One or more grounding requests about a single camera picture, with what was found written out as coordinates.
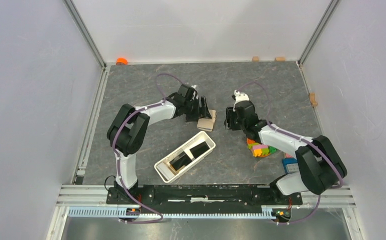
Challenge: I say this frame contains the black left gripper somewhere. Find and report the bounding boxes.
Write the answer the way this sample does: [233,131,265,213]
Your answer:
[183,95,211,122]

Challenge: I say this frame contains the beige leather card holder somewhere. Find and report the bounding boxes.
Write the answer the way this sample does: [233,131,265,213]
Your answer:
[197,109,217,132]

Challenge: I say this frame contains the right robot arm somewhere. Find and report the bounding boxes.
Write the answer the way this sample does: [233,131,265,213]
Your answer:
[224,100,348,204]

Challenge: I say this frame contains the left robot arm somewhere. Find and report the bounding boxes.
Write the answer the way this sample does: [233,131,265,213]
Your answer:
[107,84,216,204]

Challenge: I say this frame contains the black credit card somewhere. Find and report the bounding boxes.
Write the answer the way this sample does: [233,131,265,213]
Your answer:
[169,151,192,172]
[190,141,210,159]

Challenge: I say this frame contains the coloured toy blocks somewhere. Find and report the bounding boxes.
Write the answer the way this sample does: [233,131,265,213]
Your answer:
[248,142,277,158]

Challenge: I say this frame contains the orange bowl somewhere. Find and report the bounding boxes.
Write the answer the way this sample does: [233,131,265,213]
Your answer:
[246,138,271,158]

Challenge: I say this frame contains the blue small box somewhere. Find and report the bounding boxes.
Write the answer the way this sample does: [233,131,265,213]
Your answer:
[282,158,299,174]

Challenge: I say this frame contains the white plastic tray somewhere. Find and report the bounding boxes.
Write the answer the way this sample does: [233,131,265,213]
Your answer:
[154,131,216,184]

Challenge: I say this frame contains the wooden block right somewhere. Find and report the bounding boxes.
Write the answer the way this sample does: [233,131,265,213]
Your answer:
[275,56,286,62]

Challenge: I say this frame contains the curved wooden piece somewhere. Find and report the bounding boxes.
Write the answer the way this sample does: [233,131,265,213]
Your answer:
[309,92,318,108]

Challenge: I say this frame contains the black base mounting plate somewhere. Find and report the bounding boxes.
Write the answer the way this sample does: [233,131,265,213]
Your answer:
[106,184,303,214]

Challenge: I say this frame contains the orange round cap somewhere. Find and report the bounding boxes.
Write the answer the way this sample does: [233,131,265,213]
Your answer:
[115,57,128,65]

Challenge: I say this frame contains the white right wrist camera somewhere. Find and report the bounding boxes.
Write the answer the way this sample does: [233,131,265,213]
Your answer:
[233,90,250,112]

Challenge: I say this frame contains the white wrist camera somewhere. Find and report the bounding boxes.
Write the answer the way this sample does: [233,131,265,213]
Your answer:
[191,85,198,100]
[233,90,250,112]

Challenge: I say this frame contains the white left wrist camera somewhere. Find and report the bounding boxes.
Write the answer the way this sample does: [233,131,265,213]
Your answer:
[191,85,198,100]

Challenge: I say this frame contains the white toothed cable rail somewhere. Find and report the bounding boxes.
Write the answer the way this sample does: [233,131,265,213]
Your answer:
[68,206,275,220]

